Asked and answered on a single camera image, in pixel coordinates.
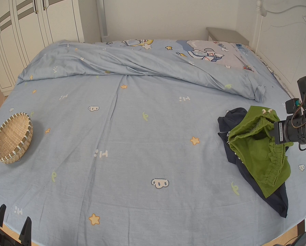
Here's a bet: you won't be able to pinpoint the grey bedside table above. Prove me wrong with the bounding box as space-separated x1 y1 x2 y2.
206 27 249 45

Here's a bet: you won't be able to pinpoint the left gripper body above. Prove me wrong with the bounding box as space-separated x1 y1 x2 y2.
0 223 30 246

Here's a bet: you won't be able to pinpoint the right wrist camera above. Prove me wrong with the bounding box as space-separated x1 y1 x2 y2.
285 99 303 120

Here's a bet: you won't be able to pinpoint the pale printed pillow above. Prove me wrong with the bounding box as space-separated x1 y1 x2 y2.
176 39 258 72

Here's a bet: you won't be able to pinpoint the green shorts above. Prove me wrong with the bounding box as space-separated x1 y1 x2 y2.
228 106 291 199

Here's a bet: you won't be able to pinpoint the round woven basket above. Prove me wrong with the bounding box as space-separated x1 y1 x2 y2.
0 112 33 164

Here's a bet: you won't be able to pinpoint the pale blue quilt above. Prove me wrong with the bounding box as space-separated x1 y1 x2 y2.
16 39 267 102

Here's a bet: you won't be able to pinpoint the grey vertical wall pipe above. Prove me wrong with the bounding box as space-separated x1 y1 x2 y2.
95 0 108 42

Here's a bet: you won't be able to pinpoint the white wardrobe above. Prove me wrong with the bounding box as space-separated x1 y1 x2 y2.
0 0 85 97

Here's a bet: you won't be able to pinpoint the dark blue printed T-shirt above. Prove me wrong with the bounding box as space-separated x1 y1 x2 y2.
218 108 289 218

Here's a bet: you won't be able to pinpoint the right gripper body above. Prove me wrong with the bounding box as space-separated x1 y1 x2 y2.
273 112 306 145

